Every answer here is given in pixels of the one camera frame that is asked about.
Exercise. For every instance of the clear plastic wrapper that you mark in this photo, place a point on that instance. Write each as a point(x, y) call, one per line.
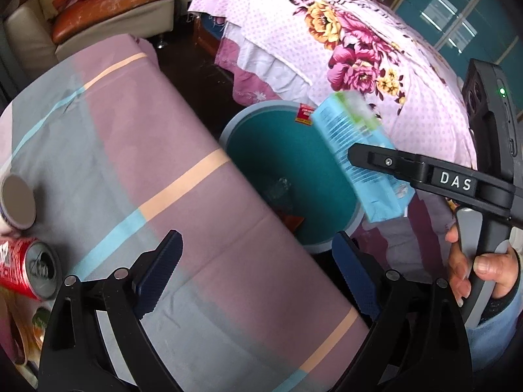
point(280, 190)

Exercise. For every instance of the cream leather sofa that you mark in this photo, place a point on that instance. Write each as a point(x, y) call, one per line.
point(28, 32)

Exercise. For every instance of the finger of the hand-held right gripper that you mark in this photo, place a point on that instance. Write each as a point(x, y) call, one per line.
point(392, 163)

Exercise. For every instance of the white paper cup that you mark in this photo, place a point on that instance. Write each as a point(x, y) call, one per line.
point(16, 200)

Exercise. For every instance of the pink floral bedsheet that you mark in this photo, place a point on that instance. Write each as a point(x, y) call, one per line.
point(367, 69)

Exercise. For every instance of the person's right hand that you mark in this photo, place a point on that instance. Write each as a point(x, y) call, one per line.
point(496, 271)

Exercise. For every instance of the teal glass cabinet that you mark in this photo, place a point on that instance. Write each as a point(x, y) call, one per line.
point(445, 12)

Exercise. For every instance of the light blue drink carton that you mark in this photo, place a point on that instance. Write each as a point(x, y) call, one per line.
point(347, 130)

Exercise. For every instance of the red drink can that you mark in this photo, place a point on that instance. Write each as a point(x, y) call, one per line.
point(16, 265)

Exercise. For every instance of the orange white snack packet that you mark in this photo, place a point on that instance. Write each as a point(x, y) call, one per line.
point(24, 335)

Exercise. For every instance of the small orange packet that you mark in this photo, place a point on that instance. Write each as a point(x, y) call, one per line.
point(292, 220)

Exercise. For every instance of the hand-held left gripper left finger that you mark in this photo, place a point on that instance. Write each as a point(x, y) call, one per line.
point(157, 278)

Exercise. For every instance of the striped pink grey tablecloth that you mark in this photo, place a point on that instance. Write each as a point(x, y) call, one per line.
point(163, 130)

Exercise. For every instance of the orange seat cushion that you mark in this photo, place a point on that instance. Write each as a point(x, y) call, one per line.
point(114, 8)

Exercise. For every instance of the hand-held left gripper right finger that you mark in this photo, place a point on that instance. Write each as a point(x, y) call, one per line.
point(353, 278)

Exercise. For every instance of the teal round trash bin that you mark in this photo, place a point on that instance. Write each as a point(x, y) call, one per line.
point(265, 159)

